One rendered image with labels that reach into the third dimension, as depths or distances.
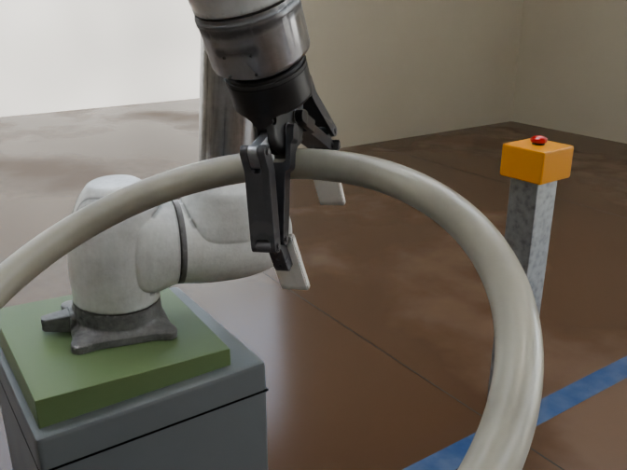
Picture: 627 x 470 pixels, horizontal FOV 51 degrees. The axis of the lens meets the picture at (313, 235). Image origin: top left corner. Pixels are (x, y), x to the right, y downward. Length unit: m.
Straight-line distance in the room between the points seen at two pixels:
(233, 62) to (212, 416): 0.78
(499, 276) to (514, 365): 0.08
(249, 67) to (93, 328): 0.75
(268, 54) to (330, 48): 5.63
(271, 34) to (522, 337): 0.30
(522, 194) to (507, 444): 1.33
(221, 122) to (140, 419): 0.50
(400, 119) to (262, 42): 6.29
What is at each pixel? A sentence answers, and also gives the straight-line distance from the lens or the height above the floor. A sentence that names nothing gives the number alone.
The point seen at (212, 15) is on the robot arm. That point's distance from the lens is 0.55.
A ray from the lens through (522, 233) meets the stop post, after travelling 1.71.
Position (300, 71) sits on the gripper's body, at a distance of 0.59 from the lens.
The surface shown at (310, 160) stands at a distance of 0.63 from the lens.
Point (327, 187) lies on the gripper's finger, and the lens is 0.75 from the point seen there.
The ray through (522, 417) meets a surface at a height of 1.20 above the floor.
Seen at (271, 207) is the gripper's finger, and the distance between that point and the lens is 0.58.
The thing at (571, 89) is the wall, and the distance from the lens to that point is 7.57.
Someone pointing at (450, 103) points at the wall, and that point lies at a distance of 7.28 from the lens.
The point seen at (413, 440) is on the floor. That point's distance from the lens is 2.36.
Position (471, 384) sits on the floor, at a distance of 2.69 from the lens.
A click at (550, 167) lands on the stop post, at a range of 1.64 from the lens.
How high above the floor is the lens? 1.43
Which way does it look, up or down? 20 degrees down
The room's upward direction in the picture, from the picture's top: straight up
